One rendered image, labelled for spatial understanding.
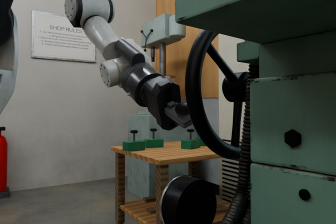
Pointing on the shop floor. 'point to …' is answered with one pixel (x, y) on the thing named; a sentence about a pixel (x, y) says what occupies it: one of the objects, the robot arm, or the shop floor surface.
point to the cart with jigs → (132, 206)
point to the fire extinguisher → (3, 166)
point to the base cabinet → (291, 196)
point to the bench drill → (146, 185)
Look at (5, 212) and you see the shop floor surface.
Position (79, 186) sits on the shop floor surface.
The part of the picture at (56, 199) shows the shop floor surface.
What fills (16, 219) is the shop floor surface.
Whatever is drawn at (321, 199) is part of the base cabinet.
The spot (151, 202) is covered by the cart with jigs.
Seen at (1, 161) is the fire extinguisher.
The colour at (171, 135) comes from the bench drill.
